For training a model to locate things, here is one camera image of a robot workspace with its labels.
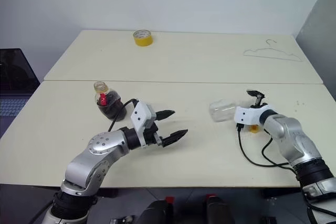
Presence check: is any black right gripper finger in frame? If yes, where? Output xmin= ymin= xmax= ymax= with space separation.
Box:
xmin=246 ymin=90 xmax=266 ymax=98

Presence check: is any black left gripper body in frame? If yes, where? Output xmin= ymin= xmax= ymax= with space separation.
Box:
xmin=143 ymin=120 xmax=165 ymax=147

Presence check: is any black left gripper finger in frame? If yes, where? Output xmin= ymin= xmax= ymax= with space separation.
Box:
xmin=154 ymin=109 xmax=176 ymax=121
xmin=160 ymin=129 xmax=189 ymax=148

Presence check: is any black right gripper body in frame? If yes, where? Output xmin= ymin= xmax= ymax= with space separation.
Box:
xmin=251 ymin=94 xmax=267 ymax=108

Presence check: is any dark soda bottle yellow cap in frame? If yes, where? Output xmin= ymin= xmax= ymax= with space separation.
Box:
xmin=93 ymin=80 xmax=124 ymax=123

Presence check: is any dark rounded shape red tab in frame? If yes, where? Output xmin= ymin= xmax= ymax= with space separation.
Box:
xmin=138 ymin=196 xmax=174 ymax=224
xmin=204 ymin=194 xmax=235 ymax=224

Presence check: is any yellow tape roll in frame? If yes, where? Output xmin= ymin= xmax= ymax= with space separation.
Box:
xmin=132 ymin=29 xmax=154 ymax=47

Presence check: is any small black and white device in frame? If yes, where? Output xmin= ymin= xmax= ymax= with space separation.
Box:
xmin=109 ymin=215 xmax=135 ymax=224

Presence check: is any dark open laptop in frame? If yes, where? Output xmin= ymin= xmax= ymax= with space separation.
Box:
xmin=0 ymin=48 xmax=41 ymax=141

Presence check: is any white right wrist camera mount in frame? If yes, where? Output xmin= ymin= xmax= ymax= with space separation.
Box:
xmin=234 ymin=104 xmax=271 ymax=127

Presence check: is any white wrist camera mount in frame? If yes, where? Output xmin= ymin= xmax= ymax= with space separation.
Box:
xmin=130 ymin=100 xmax=159 ymax=149
xmin=234 ymin=104 xmax=271 ymax=127

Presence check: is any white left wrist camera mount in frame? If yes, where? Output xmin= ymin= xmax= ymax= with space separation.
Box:
xmin=130 ymin=100 xmax=159 ymax=149

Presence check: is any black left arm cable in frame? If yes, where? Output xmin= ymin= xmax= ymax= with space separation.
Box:
xmin=107 ymin=98 xmax=140 ymax=132

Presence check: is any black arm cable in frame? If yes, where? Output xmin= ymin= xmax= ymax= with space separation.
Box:
xmin=235 ymin=123 xmax=293 ymax=168
xmin=107 ymin=98 xmax=140 ymax=132

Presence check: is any white wire clothes hanger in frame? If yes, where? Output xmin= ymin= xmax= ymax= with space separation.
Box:
xmin=243 ymin=39 xmax=303 ymax=62

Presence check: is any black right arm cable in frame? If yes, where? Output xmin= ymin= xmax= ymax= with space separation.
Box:
xmin=235 ymin=123 xmax=293 ymax=168

